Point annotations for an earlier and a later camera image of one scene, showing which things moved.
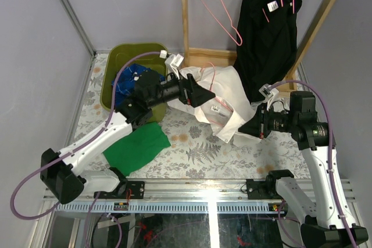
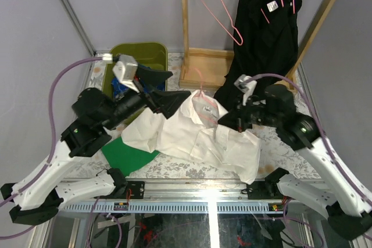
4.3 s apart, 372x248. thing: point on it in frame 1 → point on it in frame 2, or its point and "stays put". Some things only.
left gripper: [189, 90] → [147, 92]
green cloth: [139, 148] stays put
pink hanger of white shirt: [216, 97] → [207, 108]
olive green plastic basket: [117, 55] stays put
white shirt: [225, 113] → [192, 130]
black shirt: [266, 33] stays put
